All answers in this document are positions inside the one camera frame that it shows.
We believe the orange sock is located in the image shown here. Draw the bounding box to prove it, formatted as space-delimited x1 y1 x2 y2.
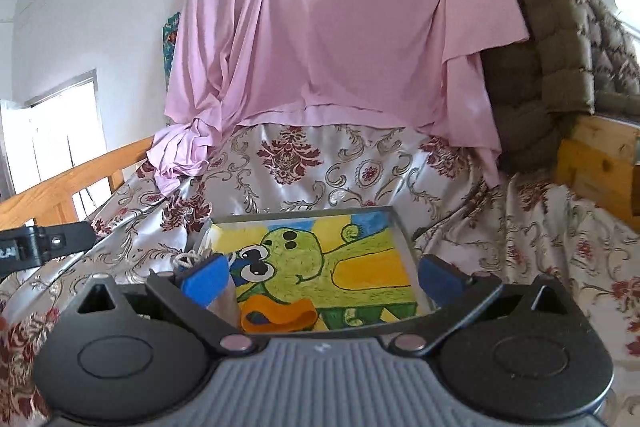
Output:
240 297 319 336

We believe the teal wall poster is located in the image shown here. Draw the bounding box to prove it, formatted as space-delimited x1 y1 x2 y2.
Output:
161 12 181 80

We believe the light wooden bed frame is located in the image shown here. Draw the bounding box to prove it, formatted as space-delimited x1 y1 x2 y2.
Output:
555 114 640 233

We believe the pink sheet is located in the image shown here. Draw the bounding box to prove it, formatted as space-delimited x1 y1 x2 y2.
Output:
150 0 532 198

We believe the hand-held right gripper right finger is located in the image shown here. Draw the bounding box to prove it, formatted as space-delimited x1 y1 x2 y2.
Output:
389 254 577 355

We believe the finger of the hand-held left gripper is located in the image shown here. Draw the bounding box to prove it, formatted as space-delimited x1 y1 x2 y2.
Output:
47 222 96 254

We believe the window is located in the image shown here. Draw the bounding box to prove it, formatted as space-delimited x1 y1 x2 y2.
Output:
0 69 108 202

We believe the grey tray with cartoon picture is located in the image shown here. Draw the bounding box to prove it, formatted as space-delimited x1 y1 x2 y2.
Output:
207 205 438 339

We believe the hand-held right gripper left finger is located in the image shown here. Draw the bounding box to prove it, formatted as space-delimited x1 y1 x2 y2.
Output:
74 254 258 355

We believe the wooden bed rail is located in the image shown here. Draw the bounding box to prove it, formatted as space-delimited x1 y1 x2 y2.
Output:
0 136 156 229

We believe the olive puffer jacket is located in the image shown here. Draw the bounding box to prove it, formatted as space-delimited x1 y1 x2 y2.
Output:
480 0 640 175

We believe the floral satin bedspread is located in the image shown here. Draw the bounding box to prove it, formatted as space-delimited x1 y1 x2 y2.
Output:
0 122 640 427

